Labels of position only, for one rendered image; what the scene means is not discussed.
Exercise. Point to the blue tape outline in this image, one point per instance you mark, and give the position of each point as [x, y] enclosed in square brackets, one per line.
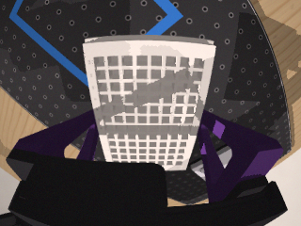
[173, 15]

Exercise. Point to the white well plate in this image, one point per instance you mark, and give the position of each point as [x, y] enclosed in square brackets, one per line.
[146, 106]

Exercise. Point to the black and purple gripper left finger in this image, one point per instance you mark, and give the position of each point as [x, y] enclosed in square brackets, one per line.
[53, 140]

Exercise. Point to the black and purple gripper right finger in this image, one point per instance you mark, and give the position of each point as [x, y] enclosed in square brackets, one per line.
[253, 155]

